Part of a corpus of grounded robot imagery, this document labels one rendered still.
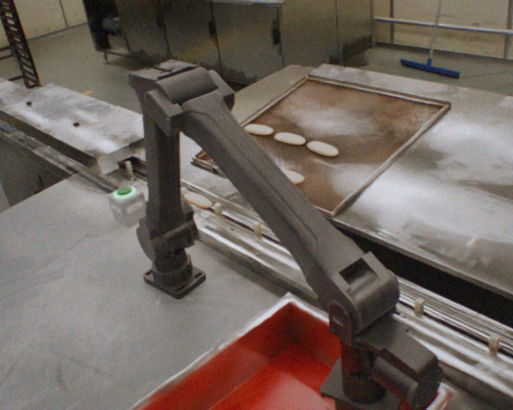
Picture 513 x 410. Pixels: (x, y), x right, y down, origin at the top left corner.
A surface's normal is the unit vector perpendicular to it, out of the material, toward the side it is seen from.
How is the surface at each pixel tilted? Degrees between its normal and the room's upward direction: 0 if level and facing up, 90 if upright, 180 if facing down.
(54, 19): 90
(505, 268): 10
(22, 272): 0
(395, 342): 5
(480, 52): 90
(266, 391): 0
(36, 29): 90
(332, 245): 28
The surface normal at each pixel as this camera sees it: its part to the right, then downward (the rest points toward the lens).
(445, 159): -0.25, -0.76
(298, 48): 0.68, 0.29
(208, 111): 0.18, -0.59
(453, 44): -0.72, 0.43
